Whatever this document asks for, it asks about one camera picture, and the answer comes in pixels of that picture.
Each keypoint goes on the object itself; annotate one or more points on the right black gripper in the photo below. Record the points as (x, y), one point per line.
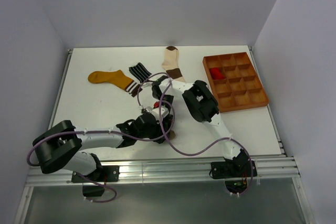
(169, 120)

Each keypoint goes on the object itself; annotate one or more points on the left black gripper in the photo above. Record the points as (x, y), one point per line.
(159, 136)

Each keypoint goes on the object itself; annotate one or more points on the taupe sock maroon stripes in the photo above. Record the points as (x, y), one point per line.
(172, 135)

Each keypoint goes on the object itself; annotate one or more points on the red christmas sock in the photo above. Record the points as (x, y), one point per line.
(216, 73)

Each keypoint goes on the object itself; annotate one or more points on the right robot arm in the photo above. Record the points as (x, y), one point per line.
(203, 107)

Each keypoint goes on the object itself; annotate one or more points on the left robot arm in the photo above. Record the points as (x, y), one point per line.
(64, 146)

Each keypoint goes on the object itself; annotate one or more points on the navy white striped sock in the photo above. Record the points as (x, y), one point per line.
(140, 72)

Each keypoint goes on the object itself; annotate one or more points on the cream brown block sock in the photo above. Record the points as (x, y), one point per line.
(170, 63)

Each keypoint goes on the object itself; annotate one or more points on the mustard yellow striped sock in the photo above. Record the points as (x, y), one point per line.
(117, 78)

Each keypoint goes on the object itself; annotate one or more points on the orange wooden compartment tray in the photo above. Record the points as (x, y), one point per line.
(241, 89)

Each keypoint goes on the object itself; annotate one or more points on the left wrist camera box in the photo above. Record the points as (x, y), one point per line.
(155, 110)

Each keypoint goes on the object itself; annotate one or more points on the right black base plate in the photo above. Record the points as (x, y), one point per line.
(226, 169)

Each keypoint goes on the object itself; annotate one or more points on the aluminium front rail frame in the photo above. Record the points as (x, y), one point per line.
(168, 171)

